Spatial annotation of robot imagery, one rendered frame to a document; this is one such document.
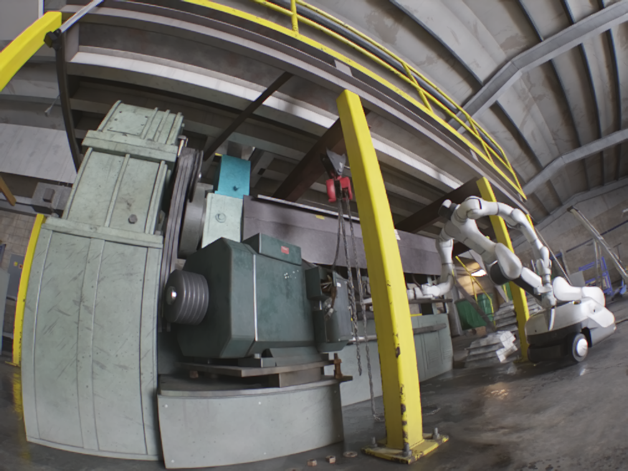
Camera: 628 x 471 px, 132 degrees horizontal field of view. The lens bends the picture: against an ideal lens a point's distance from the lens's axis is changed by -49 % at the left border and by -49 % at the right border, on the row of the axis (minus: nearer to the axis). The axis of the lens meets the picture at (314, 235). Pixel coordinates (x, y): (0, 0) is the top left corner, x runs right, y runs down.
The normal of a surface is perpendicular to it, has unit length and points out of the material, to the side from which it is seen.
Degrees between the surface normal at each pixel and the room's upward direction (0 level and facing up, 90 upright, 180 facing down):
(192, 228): 126
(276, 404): 90
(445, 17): 171
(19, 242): 90
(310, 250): 90
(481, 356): 65
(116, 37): 180
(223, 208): 90
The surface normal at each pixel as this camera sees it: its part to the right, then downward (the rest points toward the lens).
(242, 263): 0.77, -0.31
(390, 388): -0.85, -0.15
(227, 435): 0.52, -0.39
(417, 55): 0.16, 0.84
